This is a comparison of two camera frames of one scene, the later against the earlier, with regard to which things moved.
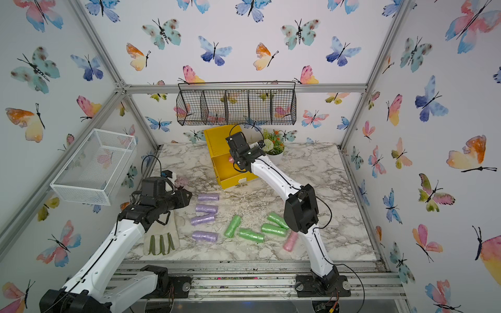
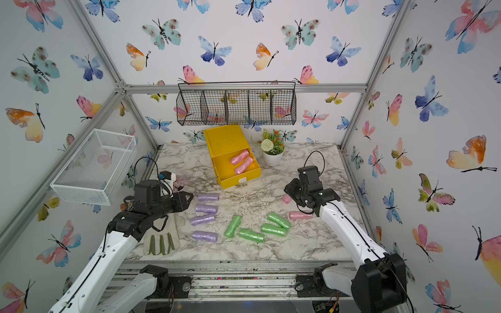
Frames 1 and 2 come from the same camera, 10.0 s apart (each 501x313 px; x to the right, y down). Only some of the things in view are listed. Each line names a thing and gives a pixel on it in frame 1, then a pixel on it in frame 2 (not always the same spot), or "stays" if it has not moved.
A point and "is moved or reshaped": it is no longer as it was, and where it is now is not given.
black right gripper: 233,155 → 293,185
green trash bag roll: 235,223 stays
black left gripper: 182,198 stays
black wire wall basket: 237,103 stays
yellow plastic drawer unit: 227,176 stays
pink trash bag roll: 290,241 is moved or reshaped
